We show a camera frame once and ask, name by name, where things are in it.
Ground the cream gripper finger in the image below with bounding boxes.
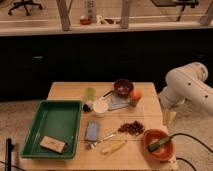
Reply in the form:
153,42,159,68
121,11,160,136
163,110,176,125

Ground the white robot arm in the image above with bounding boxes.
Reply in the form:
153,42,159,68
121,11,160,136
158,62,213,125

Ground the white cup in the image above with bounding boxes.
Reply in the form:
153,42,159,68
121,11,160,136
93,100,108,117

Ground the dark small cup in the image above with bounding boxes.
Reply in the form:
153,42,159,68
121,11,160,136
83,103,93,112

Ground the green plastic cup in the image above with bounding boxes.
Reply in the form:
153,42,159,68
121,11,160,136
85,87,96,101

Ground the green cucumber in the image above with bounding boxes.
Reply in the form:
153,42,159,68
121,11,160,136
147,136,172,152

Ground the orange bowl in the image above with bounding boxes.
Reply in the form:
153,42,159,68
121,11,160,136
142,129,174,162

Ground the orange fruit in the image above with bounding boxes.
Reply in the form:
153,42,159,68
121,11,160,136
130,89,142,101

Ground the dark brown bowl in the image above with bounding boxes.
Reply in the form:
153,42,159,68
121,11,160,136
113,79,134,98

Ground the yellow banana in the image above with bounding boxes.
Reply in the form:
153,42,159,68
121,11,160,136
101,140,126,155

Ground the blue sponge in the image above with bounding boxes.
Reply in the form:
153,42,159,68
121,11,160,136
85,122,100,141

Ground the silver fork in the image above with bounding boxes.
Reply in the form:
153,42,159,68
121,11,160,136
86,132,117,150

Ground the green plastic tray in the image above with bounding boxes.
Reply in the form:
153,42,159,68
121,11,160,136
21,100,82,159

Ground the wooden block sponge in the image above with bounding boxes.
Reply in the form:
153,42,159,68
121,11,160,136
40,136,66,153

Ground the red object on shelf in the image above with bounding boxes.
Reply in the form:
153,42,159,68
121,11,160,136
80,16,91,25

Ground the office chair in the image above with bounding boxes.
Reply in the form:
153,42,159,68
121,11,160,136
8,0,43,16

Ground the black cable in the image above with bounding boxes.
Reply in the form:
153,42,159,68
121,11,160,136
169,132,213,171

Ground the spoon with dark handle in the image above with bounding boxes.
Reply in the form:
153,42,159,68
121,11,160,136
97,90,113,100

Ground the black stand post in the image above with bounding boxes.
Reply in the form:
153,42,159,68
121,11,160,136
5,138,14,171

